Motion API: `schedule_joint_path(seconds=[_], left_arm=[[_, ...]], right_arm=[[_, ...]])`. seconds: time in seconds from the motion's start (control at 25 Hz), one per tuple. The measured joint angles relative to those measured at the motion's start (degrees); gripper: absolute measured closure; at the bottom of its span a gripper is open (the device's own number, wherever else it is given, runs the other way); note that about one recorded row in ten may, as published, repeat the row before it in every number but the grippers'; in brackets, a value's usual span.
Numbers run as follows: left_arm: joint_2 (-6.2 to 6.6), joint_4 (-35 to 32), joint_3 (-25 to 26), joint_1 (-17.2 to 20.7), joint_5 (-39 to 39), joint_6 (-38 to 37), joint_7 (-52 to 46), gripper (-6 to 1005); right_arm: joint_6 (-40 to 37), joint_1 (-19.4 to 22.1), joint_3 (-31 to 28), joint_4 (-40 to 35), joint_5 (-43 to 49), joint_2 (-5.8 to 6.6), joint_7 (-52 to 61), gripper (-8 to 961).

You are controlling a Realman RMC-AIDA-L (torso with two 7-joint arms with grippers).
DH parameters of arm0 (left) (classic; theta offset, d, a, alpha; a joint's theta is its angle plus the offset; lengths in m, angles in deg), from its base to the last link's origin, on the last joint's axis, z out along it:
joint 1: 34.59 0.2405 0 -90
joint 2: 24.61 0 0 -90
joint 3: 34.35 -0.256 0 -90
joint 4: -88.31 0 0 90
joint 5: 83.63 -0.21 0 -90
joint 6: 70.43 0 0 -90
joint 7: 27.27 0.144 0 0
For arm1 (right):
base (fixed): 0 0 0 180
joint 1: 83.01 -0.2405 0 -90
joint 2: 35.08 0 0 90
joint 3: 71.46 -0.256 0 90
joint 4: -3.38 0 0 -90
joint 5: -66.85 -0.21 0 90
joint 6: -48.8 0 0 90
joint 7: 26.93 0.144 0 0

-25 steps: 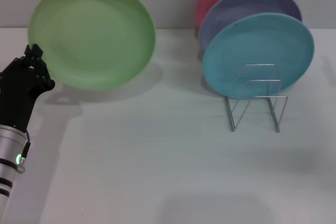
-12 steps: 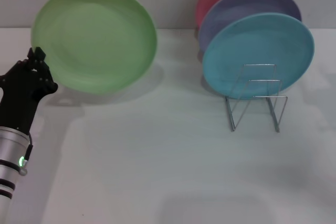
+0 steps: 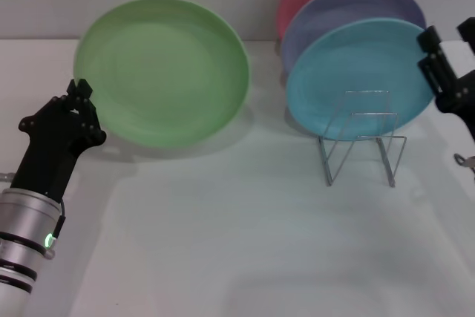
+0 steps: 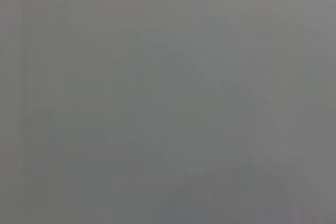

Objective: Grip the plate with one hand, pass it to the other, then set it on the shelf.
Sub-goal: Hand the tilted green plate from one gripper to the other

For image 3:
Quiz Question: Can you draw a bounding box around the green plastic plate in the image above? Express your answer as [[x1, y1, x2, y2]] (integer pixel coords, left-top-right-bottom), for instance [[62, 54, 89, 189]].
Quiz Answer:
[[73, 0, 250, 149]]

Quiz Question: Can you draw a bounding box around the purple plastic plate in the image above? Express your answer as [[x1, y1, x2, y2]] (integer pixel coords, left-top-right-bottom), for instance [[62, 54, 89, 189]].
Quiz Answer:
[[280, 0, 428, 73]]

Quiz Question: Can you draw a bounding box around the right arm cable with connector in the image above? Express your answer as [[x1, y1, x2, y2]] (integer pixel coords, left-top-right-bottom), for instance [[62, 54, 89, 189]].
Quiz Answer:
[[454, 152, 475, 177]]

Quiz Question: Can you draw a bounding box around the silver wire plate rack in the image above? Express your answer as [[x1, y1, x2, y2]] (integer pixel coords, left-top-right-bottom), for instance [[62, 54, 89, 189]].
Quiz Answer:
[[318, 90, 407, 188]]

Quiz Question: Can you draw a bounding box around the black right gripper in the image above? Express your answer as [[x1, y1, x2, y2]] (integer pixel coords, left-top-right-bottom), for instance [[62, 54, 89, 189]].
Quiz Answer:
[[417, 18, 475, 131]]

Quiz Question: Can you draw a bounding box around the pink plastic plate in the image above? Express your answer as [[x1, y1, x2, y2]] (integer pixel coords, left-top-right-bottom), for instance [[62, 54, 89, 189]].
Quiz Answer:
[[276, 0, 412, 42]]

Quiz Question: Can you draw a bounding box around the light blue plastic plate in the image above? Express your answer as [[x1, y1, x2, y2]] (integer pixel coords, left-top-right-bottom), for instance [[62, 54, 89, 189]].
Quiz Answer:
[[285, 16, 436, 143]]

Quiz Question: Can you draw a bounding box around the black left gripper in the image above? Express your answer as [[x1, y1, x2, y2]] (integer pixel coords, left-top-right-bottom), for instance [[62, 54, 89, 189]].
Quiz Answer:
[[9, 78, 108, 199]]

